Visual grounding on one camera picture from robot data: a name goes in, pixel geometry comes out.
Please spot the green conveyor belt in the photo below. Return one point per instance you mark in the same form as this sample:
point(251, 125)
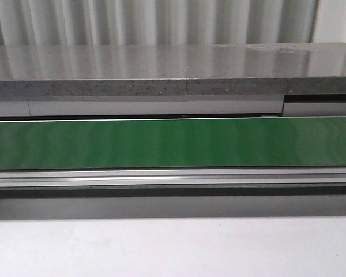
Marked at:
point(210, 142)

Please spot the grey stone slab shelf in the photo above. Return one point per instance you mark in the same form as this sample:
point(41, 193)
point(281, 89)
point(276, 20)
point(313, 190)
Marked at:
point(99, 71)

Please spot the white corrugated curtain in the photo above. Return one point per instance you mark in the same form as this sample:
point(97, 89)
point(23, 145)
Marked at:
point(171, 22)

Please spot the aluminium conveyor front rail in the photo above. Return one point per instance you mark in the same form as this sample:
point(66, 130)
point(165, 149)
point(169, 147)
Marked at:
point(238, 177)

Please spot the grey conveyor back rail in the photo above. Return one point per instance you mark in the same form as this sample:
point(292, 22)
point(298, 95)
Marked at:
point(309, 105)

